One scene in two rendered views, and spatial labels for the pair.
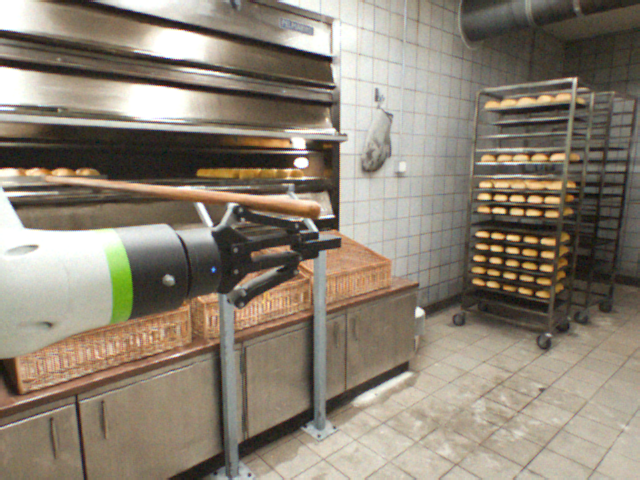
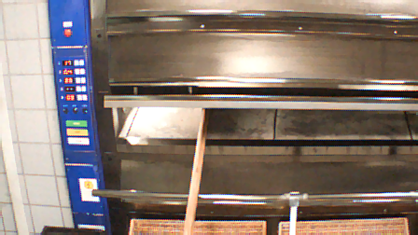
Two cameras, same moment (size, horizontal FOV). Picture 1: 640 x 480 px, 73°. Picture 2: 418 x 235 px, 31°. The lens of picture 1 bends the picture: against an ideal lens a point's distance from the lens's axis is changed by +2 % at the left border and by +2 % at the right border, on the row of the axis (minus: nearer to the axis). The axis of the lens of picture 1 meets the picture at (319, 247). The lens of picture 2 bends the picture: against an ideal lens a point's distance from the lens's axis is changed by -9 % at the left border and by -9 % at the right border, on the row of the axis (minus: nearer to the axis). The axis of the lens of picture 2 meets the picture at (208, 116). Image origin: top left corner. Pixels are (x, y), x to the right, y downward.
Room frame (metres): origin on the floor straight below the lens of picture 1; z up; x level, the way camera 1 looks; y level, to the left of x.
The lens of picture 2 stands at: (-0.09, -1.13, 2.59)
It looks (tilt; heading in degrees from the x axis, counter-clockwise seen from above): 25 degrees down; 49
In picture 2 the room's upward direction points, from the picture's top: 2 degrees counter-clockwise
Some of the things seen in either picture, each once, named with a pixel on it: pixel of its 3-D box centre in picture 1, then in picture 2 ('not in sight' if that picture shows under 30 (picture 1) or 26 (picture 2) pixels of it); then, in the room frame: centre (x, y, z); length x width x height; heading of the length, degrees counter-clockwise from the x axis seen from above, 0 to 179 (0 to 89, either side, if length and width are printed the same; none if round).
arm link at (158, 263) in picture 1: (146, 269); not in sight; (0.43, 0.18, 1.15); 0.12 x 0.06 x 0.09; 42
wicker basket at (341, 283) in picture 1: (328, 262); not in sight; (2.35, -0.05, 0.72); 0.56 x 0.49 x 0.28; 132
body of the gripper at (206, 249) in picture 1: (213, 259); not in sight; (0.48, 0.12, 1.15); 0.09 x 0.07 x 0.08; 132
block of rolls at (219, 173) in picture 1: (249, 173); not in sight; (2.84, 0.46, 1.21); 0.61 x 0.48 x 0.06; 42
